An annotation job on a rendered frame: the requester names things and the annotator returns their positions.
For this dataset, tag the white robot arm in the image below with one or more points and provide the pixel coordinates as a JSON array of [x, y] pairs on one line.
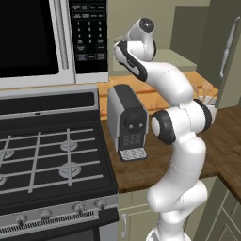
[[185, 157]]

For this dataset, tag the pale green cabinet door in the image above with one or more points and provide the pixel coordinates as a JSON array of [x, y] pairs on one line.
[[138, 216]]

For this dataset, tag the pale green corner cabinet run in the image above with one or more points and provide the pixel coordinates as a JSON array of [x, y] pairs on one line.
[[219, 213]]

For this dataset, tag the grey black coffee machine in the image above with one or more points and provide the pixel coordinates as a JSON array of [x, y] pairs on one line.
[[127, 122]]

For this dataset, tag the clear glass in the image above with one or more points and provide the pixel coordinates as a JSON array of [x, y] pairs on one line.
[[153, 105]]

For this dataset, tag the black silver gas stove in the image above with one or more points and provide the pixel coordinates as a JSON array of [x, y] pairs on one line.
[[56, 150]]

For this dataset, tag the silver stove knob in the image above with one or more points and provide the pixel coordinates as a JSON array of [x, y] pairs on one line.
[[100, 204], [45, 214], [21, 219], [79, 207]]

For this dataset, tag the wooden utensils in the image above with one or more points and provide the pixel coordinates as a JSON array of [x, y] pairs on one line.
[[205, 89]]

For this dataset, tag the white utensil pot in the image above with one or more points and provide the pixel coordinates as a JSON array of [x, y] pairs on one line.
[[213, 108]]

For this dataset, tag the silver black microwave oven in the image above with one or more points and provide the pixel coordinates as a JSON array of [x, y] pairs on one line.
[[37, 40]]

